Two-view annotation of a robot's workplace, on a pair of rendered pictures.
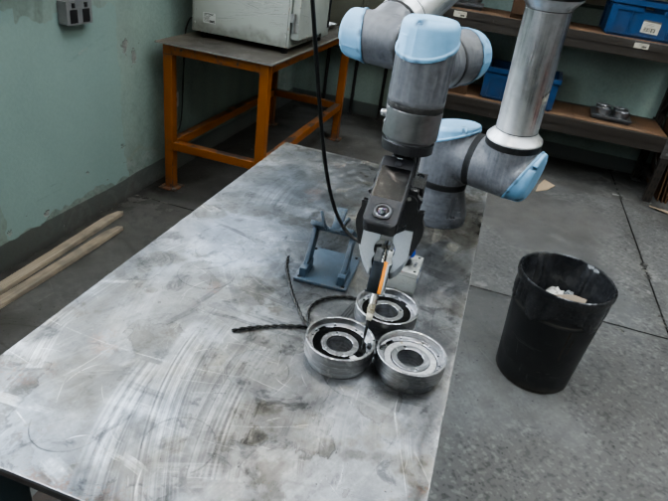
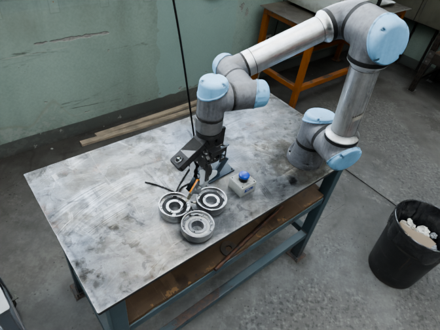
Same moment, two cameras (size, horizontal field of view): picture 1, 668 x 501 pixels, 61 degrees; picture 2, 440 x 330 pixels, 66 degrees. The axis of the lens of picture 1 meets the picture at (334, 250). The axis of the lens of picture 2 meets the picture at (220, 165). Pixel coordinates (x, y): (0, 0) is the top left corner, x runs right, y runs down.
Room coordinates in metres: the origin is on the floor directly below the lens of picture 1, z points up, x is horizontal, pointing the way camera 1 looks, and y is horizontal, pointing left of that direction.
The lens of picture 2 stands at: (0.13, -0.52, 1.70)
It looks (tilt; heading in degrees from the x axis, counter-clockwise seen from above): 42 degrees down; 32
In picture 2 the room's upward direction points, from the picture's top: 9 degrees clockwise
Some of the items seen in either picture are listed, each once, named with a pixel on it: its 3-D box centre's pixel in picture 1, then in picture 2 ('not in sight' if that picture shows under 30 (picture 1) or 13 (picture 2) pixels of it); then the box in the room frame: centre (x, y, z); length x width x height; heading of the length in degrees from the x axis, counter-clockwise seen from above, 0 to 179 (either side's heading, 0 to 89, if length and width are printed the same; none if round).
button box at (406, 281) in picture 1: (401, 268); (243, 183); (0.93, -0.13, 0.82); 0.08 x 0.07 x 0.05; 167
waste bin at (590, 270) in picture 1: (548, 324); (408, 247); (1.72, -0.82, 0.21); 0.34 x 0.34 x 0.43
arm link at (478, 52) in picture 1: (444, 56); (244, 91); (0.84, -0.11, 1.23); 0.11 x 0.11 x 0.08; 59
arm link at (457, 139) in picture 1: (451, 149); (317, 127); (1.24, -0.23, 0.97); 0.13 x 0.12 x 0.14; 59
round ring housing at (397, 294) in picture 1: (385, 314); (211, 201); (0.78, -0.10, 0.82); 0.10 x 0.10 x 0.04
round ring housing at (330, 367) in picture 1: (338, 347); (174, 207); (0.67, -0.03, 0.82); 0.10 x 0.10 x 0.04
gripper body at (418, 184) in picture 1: (401, 178); (208, 145); (0.75, -0.08, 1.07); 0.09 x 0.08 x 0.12; 169
